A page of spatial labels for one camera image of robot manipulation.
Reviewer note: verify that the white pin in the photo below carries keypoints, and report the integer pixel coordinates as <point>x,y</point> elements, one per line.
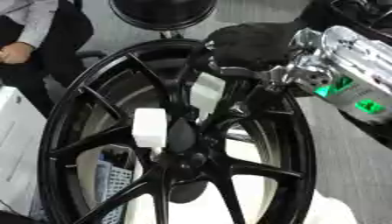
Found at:
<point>149,128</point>

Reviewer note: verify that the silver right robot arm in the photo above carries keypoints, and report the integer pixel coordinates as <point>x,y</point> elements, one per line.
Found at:
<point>352,73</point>

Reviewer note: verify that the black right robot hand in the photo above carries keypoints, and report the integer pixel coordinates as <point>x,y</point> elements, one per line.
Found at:
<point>252,43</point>

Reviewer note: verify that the person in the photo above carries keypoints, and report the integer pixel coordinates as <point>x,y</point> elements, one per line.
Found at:
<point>35,40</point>

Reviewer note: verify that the black spoked wheel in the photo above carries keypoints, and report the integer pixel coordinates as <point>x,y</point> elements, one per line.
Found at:
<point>240,167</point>

